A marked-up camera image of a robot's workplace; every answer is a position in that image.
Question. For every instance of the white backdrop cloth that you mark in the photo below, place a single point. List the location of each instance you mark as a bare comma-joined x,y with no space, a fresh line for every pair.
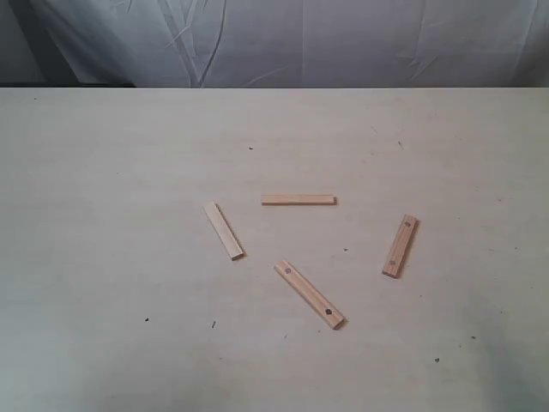
275,44

